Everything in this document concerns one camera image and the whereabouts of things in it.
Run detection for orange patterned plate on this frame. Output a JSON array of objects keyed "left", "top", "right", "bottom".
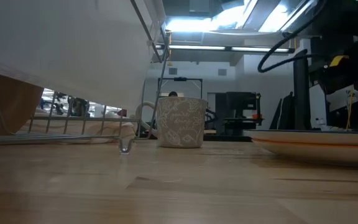
[{"left": 252, "top": 138, "right": 358, "bottom": 169}]

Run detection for black leaning panels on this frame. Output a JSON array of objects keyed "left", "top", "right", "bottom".
[{"left": 268, "top": 91, "right": 295, "bottom": 131}]

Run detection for black 3D printer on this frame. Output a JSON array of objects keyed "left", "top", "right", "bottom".
[{"left": 213, "top": 91, "right": 265, "bottom": 136}]

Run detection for long ceiling light fixture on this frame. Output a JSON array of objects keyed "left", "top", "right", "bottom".
[{"left": 166, "top": 44, "right": 291, "bottom": 53}]

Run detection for grey floral print mug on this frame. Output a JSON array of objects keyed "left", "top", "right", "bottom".
[{"left": 134, "top": 96, "right": 209, "bottom": 149}]

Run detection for translucent plastic utensil holder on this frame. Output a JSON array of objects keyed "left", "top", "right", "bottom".
[{"left": 0, "top": 0, "right": 167, "bottom": 115}]

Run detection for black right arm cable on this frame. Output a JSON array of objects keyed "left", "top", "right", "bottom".
[{"left": 257, "top": 0, "right": 328, "bottom": 74}]

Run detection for black background station frame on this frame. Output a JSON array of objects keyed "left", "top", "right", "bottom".
[{"left": 157, "top": 77, "right": 204, "bottom": 100}]

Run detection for grey wire dish rack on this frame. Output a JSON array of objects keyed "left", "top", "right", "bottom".
[{"left": 0, "top": 0, "right": 171, "bottom": 156}]

